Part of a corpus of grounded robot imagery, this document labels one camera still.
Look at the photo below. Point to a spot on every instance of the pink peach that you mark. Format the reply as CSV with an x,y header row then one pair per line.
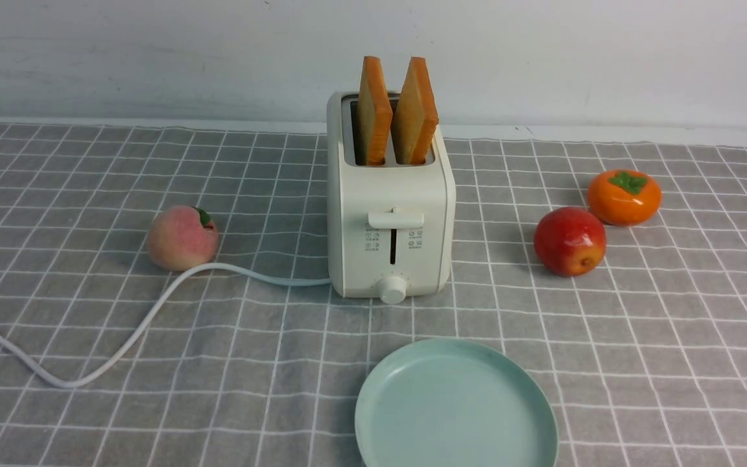
x,y
182,237

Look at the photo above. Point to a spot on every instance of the orange persimmon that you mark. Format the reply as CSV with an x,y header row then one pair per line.
x,y
624,198

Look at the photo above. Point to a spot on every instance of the light green round plate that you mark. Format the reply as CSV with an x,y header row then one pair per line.
x,y
449,402

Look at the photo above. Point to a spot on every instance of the toast slice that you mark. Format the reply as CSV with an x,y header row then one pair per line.
x,y
374,113
416,118

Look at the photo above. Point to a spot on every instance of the grey checked tablecloth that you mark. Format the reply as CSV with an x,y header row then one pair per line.
x,y
644,358

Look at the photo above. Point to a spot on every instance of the white two-slot toaster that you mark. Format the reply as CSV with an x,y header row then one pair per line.
x,y
390,226

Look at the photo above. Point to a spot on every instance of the red apple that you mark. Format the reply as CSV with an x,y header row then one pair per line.
x,y
570,241

